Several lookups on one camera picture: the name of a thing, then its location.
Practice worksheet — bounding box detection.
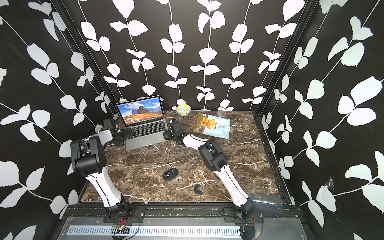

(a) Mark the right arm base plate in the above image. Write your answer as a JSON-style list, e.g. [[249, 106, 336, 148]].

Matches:
[[220, 207, 264, 225]]

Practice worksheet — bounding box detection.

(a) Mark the yellow blue patterned bowl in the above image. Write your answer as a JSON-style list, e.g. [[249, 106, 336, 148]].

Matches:
[[176, 104, 192, 117]]

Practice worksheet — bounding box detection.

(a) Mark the black wireless mouse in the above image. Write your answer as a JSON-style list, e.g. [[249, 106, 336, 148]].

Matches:
[[162, 168, 179, 182]]

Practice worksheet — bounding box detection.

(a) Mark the light blue chips bag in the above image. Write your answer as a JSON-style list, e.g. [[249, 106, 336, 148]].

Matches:
[[192, 112, 231, 139]]

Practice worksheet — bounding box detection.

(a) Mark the perforated metal rail strip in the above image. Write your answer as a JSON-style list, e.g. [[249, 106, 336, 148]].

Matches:
[[65, 226, 241, 238]]

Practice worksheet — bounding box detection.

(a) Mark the black mouse battery cover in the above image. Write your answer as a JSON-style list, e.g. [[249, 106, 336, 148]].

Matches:
[[194, 184, 203, 195]]

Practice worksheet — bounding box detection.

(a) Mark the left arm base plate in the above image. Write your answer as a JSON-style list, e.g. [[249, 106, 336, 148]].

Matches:
[[103, 206, 146, 225]]

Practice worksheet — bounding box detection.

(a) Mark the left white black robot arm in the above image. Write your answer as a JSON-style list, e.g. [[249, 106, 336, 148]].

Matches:
[[70, 119, 132, 222]]

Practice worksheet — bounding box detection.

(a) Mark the small circuit board with wires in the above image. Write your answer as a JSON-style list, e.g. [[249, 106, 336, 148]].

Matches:
[[112, 226, 131, 236]]

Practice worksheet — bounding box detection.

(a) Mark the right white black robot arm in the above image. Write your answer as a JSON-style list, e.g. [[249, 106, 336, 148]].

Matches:
[[163, 119, 256, 222]]

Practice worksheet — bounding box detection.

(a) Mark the silver laptop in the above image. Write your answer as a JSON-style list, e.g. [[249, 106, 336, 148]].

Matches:
[[116, 96, 168, 151]]

